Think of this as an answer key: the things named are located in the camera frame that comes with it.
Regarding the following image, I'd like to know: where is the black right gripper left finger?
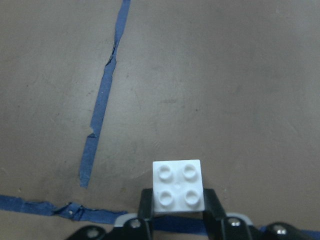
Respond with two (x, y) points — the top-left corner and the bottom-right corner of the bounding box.
(137, 188), (155, 240)

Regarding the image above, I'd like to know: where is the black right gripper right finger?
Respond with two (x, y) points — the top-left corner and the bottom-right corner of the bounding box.
(202, 188), (227, 240)

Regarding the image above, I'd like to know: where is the white block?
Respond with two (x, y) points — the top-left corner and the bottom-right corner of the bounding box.
(152, 159), (205, 214)

